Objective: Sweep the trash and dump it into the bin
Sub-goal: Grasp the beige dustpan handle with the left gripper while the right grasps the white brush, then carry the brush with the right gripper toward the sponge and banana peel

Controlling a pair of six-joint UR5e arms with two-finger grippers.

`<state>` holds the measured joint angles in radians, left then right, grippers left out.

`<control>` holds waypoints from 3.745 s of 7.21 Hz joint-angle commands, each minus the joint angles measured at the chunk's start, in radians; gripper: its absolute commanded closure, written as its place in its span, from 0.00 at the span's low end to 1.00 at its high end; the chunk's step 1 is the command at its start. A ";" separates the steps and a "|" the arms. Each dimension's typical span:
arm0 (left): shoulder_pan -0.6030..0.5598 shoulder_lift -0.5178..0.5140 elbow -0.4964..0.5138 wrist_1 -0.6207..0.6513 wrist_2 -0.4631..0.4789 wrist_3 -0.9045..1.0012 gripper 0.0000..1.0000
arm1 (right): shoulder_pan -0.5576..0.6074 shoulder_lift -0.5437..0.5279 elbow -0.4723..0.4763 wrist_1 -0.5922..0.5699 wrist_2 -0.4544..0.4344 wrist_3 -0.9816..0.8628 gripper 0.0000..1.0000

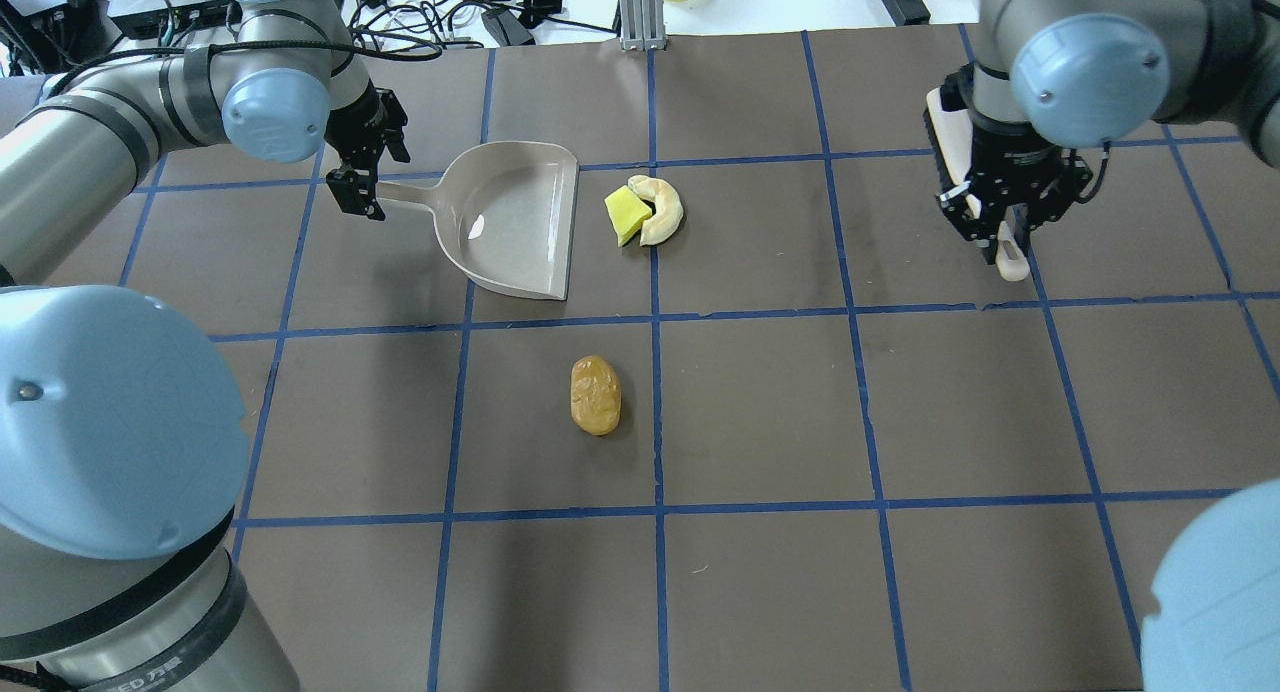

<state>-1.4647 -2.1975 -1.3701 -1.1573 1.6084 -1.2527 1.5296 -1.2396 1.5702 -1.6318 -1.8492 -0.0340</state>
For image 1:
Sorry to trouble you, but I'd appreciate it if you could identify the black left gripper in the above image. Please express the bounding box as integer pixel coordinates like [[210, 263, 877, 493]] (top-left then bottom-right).
[[325, 83, 412, 221]]

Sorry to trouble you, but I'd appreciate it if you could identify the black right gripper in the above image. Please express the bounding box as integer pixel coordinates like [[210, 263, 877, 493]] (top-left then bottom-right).
[[940, 67, 1093, 265]]

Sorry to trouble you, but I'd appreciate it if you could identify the beige hand brush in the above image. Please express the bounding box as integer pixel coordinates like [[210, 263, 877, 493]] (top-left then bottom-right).
[[923, 87, 1030, 281]]

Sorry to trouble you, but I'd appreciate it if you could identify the beige plastic dustpan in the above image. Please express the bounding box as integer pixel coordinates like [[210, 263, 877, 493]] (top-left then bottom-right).
[[378, 141, 580, 301]]

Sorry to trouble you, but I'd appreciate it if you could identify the yellow sponge piece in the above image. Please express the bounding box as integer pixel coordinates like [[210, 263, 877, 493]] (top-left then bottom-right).
[[604, 185, 654, 247]]

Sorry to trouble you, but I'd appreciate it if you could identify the orange-yellow potato-like lump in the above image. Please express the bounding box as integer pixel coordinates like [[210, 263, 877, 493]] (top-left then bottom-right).
[[570, 356, 622, 436]]

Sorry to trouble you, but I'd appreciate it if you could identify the cream bread crust piece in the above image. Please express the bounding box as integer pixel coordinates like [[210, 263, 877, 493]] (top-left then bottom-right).
[[627, 174, 685, 246]]

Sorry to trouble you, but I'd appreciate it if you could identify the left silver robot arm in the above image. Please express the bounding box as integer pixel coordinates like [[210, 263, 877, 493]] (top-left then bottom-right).
[[3, 0, 407, 691]]

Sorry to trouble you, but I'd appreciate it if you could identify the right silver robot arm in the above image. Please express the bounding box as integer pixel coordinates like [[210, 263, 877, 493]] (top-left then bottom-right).
[[924, 0, 1279, 691]]

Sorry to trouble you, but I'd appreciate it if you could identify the aluminium frame post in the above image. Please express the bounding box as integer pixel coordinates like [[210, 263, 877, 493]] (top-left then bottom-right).
[[618, 0, 668, 51]]

